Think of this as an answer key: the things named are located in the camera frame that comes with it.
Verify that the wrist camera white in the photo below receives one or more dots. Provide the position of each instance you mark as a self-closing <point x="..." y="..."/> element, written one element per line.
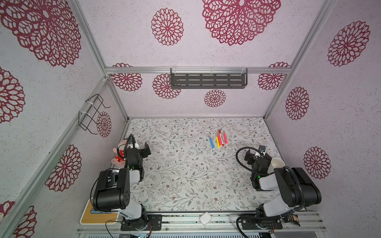
<point x="262" y="149"/>
<point x="132" y="144"/>

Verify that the wooden tray with white rim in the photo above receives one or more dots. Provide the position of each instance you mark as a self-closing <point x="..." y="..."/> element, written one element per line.
<point x="92" y="217"/>

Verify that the white ceramic mug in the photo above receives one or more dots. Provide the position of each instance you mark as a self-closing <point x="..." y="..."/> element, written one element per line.
<point x="275" y="163"/>

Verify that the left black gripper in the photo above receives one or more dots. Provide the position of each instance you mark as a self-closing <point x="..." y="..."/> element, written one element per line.
<point x="145" y="152"/>

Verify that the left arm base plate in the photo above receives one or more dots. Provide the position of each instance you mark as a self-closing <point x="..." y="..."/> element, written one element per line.
<point x="146" y="222"/>

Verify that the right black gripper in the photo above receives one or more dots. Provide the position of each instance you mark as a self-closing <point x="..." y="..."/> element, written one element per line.
<point x="251" y="156"/>

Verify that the blue highlighter pen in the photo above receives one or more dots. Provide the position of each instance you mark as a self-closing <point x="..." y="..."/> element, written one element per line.
<point x="211" y="142"/>

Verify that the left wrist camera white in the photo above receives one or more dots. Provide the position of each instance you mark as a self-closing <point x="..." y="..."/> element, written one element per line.
<point x="132" y="144"/>

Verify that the pink plush toy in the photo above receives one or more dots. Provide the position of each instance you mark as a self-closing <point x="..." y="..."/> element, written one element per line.
<point x="119" y="160"/>

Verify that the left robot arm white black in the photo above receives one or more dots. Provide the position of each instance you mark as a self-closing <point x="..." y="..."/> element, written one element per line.
<point x="113" y="186"/>

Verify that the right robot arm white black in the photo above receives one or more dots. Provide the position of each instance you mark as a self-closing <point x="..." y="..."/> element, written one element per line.
<point x="297" y="190"/>

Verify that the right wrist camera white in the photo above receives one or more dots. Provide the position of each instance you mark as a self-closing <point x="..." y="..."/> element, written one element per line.
<point x="262" y="149"/>

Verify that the white plastic clip on rail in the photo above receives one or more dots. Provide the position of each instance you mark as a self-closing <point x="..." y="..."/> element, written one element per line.
<point x="205" y="218"/>

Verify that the small dark item on rail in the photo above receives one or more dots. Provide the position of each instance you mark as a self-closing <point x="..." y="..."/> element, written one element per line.
<point x="292" y="218"/>

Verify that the white whiteboard marker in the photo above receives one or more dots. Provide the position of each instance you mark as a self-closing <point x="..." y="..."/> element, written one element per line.
<point x="219" y="132"/>

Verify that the black wire wall rack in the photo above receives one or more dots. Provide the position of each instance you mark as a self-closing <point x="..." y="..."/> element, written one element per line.
<point x="95" y="120"/>

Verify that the dark grey wall shelf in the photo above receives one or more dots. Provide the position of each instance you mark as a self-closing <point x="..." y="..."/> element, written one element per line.
<point x="208" y="80"/>

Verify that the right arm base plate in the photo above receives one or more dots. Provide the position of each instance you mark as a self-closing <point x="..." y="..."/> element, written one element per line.
<point x="251" y="222"/>

